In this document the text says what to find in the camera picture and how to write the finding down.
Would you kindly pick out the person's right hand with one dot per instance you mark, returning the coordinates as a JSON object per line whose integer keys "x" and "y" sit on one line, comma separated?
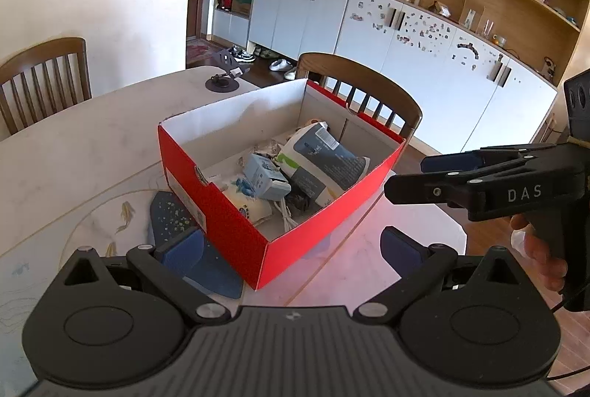
{"x": 541, "y": 258}

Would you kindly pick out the fish print table mat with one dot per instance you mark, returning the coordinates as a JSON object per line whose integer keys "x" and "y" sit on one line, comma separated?
{"x": 115, "y": 240}

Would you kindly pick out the red cardboard box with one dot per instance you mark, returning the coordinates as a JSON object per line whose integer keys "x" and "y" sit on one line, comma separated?
{"x": 221, "y": 212}

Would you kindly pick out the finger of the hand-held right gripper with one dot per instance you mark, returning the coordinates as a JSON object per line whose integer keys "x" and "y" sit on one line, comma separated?
{"x": 449, "y": 162}
{"x": 428, "y": 189}

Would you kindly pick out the white sticker covered cabinet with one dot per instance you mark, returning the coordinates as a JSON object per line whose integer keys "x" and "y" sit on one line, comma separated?
{"x": 438, "y": 78}

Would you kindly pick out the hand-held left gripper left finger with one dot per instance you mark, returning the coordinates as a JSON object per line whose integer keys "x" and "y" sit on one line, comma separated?
{"x": 182, "y": 251}

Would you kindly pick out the red patterned rug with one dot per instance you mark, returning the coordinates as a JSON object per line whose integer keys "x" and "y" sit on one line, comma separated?
{"x": 200, "y": 51}

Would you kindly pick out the white shoe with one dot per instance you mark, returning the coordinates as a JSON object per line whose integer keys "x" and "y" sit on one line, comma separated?
{"x": 290, "y": 74}
{"x": 279, "y": 65}

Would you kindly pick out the light blue small carton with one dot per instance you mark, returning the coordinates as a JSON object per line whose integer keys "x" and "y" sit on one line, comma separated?
{"x": 262, "y": 175}

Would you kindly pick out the black phone stand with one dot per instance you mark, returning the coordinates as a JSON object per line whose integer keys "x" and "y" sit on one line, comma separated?
{"x": 221, "y": 83}

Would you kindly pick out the wooden slat-back chair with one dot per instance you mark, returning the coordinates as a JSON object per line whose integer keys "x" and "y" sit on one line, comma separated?
{"x": 41, "y": 78}
{"x": 368, "y": 76}

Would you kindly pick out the white shoe cabinet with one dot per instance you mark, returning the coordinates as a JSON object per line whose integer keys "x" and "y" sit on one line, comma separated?
{"x": 299, "y": 19}

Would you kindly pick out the white blue tissue pack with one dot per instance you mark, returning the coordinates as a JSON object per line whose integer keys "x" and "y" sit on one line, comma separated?
{"x": 322, "y": 157}

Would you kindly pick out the pair of dark sneakers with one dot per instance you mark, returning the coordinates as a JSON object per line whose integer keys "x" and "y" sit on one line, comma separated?
{"x": 242, "y": 54}

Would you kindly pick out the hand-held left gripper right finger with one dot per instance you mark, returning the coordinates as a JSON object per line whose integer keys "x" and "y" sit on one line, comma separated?
{"x": 401, "y": 247}

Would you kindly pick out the bread bun clear packet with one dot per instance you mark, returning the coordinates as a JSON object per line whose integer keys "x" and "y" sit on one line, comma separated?
{"x": 244, "y": 205}

